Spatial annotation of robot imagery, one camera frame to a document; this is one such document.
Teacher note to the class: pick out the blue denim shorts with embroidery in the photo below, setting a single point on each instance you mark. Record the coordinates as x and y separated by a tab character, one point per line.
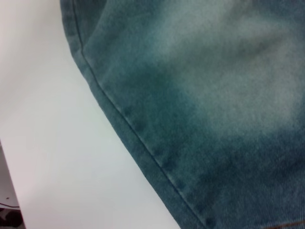
190	95

